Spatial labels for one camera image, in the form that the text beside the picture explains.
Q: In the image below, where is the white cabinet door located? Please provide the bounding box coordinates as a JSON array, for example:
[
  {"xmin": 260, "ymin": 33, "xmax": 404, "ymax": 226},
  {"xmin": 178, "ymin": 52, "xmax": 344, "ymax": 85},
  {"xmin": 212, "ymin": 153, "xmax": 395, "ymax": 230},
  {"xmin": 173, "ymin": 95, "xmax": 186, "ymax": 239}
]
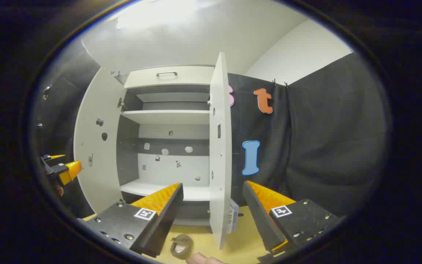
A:
[
  {"xmin": 73, "ymin": 67, "xmax": 127, "ymax": 215},
  {"xmin": 208, "ymin": 51, "xmax": 233, "ymax": 250}
]

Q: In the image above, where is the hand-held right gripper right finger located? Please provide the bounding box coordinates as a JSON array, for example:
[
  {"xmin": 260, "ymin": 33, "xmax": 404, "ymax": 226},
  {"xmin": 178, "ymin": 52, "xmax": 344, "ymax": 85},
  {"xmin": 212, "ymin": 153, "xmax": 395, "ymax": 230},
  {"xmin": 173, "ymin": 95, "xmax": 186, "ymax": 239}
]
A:
[{"xmin": 243, "ymin": 180, "xmax": 340, "ymax": 255}]

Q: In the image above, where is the wide white cabinet shelf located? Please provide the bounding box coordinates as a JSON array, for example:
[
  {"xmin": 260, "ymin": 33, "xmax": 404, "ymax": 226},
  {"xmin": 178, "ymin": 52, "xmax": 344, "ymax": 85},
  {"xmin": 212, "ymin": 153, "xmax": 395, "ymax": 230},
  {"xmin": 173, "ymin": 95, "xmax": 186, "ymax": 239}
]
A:
[{"xmin": 121, "ymin": 110, "xmax": 211, "ymax": 125}]

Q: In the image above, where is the narrow white cabinet shelf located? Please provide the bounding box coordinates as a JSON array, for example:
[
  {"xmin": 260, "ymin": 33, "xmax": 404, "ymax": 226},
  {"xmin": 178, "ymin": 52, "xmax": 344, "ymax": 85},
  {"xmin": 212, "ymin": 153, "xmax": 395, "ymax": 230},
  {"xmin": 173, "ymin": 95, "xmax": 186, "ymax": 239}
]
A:
[{"xmin": 136, "ymin": 92, "xmax": 211, "ymax": 103}]

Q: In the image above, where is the black backdrop cloth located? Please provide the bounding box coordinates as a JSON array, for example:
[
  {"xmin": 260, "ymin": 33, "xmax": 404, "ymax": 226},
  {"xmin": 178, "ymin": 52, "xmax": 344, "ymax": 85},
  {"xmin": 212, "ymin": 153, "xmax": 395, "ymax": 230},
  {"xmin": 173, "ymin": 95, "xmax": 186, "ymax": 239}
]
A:
[{"xmin": 32, "ymin": 44, "xmax": 389, "ymax": 220}]

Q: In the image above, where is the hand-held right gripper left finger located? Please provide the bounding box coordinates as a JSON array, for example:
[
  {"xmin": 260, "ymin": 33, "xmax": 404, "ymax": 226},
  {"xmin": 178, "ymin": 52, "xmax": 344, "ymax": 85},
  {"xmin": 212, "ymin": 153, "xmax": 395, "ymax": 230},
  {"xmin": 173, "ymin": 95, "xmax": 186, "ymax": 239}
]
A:
[{"xmin": 76, "ymin": 182, "xmax": 184, "ymax": 258}]

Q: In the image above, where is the white shoe cabinet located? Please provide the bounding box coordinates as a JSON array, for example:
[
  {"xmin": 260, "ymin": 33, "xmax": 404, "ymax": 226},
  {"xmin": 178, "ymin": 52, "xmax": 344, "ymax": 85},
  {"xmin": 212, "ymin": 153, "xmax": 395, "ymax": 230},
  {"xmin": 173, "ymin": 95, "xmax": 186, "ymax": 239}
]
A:
[{"xmin": 117, "ymin": 65, "xmax": 216, "ymax": 226}]

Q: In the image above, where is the white cabinet floor board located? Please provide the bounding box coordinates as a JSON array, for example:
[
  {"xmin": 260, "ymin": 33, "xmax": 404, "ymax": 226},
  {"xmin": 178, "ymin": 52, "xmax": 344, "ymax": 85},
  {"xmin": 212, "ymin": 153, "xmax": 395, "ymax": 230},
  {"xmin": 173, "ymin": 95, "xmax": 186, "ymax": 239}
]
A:
[{"xmin": 120, "ymin": 179, "xmax": 211, "ymax": 202}]

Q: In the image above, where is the blue white carton box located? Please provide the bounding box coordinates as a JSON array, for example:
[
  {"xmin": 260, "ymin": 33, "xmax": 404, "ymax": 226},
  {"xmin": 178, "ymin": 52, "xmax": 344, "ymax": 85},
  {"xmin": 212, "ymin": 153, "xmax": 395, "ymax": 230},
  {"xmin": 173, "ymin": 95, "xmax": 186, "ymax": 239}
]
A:
[{"xmin": 227, "ymin": 199, "xmax": 240, "ymax": 235}]

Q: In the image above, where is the white cabinet drawer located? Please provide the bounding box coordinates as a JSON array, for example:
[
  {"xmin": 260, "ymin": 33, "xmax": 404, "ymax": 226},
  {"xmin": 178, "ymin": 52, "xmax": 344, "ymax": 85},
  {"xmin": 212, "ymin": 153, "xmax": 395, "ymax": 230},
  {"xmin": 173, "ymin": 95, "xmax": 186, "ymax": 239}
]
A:
[{"xmin": 124, "ymin": 65, "xmax": 215, "ymax": 89}]

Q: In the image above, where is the brown fuzzy shoe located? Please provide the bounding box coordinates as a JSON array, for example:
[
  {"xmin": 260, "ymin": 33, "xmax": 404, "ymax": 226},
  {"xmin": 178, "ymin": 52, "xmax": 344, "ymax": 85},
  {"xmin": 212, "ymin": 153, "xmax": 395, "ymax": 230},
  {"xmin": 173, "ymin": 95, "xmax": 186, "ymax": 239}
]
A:
[{"xmin": 170, "ymin": 234, "xmax": 194, "ymax": 260}]

